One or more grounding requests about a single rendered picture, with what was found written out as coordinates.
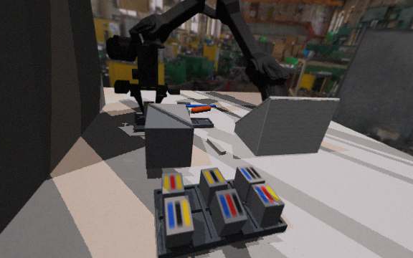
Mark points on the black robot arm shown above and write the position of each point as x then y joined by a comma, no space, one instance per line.
262,70

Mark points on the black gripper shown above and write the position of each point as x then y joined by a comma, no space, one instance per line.
147,78

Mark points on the orange-handled screwdriver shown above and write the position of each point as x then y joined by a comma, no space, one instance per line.
200,109

